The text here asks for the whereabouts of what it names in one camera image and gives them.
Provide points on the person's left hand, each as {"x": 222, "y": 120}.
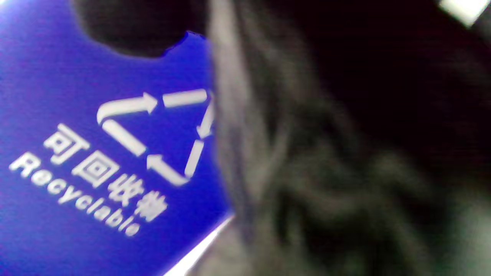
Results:
{"x": 138, "y": 27}

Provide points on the black plastic bin bag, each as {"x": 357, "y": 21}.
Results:
{"x": 345, "y": 153}

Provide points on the blue recycling bin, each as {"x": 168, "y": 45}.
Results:
{"x": 57, "y": 96}

